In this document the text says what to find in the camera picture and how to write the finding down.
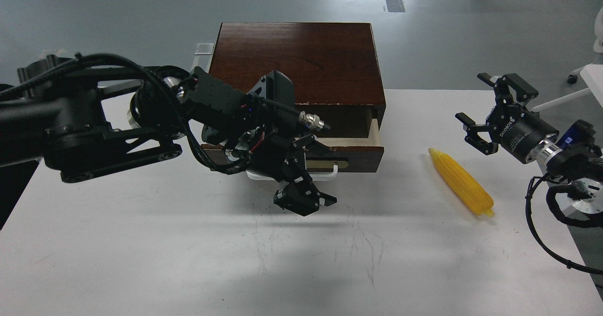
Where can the yellow corn cob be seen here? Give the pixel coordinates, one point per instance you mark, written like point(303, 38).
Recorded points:
point(468, 190)

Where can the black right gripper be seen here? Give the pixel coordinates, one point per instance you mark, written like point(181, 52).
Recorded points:
point(518, 130)

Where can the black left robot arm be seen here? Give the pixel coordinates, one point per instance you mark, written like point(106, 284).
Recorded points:
point(101, 114)

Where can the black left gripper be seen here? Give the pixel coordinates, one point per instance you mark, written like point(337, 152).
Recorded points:
point(281, 155)

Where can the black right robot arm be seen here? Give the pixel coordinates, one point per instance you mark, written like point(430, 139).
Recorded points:
point(572, 162)

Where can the dark wooden drawer cabinet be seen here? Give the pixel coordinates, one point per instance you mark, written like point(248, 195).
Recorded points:
point(333, 67)

